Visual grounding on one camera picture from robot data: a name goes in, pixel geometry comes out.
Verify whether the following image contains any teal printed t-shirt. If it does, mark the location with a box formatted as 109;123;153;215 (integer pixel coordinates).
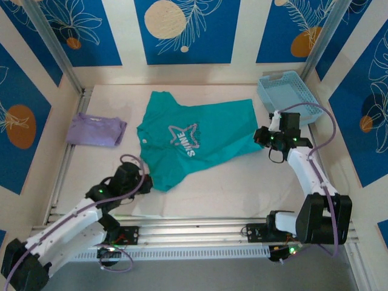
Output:
136;90;264;192

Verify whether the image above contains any folded purple t-shirt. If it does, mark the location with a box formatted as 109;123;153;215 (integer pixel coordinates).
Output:
65;112;128;149

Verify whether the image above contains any light blue perforated plastic basket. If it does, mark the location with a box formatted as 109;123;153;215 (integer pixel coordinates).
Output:
258;70;325;125

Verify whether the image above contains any black controller board with LEDs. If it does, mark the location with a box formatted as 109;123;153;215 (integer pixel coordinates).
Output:
96;245;122;265
268;244;300;263

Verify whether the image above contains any white marble-pattern table cover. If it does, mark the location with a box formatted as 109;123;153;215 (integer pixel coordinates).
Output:
57;84;334;218

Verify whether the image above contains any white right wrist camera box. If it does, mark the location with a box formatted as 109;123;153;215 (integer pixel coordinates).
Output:
269;110;283;132

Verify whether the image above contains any thin black wire loop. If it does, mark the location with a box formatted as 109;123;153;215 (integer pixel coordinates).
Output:
267;147;286;164

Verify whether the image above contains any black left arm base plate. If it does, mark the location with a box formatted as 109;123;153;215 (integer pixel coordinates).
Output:
104;226;140;246

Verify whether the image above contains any aluminium rail frame beam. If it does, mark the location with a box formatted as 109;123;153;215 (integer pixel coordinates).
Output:
30;216;361;251

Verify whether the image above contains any aluminium corner post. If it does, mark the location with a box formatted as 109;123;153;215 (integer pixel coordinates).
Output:
22;0;85;93
301;0;354;81

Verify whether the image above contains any white slotted cable duct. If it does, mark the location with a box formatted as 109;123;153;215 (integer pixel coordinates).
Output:
72;246;270;262

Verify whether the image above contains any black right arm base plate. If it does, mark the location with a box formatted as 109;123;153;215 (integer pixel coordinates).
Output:
246;223;303;245

